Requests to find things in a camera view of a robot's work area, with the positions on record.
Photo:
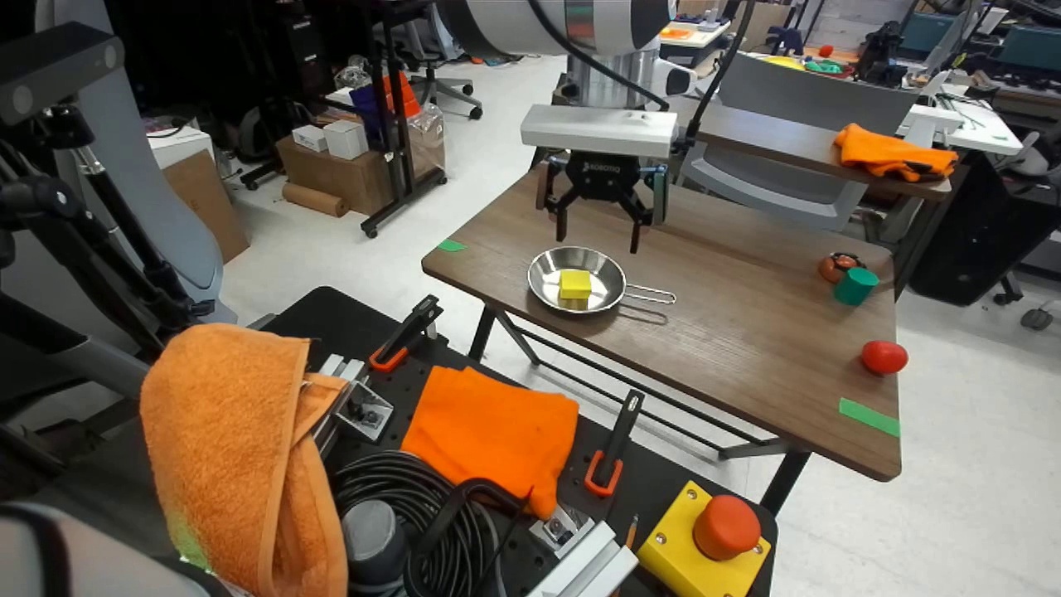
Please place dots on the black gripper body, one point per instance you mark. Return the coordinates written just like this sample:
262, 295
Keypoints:
604, 177

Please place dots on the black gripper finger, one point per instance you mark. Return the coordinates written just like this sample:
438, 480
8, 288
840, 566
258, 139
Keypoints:
639, 218
558, 210

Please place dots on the yellow block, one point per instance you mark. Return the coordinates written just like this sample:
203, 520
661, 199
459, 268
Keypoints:
576, 288

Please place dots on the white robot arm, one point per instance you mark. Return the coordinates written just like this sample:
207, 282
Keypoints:
604, 49

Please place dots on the silver metal pan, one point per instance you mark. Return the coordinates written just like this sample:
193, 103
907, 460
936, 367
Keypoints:
615, 294

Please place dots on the teal green block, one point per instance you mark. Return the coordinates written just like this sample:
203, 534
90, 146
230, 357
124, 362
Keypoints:
857, 288

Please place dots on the green tape marker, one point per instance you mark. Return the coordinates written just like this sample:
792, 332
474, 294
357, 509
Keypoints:
867, 416
451, 246

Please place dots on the orange clamp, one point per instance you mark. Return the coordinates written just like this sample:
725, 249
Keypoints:
389, 357
609, 463

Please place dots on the brown orange round toy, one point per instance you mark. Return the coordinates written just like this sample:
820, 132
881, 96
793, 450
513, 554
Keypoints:
838, 263

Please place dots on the cardboard box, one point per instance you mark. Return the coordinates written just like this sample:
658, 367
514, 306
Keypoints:
337, 187

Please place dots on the orange folded cloth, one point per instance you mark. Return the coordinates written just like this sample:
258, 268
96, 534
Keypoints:
471, 425

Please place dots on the orange cloth on shelf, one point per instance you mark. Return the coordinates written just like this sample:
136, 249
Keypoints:
890, 157

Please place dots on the red ball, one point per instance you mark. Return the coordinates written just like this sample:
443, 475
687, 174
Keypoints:
883, 357

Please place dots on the yellow emergency stop button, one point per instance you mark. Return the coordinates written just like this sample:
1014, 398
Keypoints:
709, 545

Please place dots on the orange towel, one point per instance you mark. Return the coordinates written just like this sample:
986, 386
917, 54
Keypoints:
226, 419

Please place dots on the white camera mount bar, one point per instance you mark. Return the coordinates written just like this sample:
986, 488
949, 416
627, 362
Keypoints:
600, 132

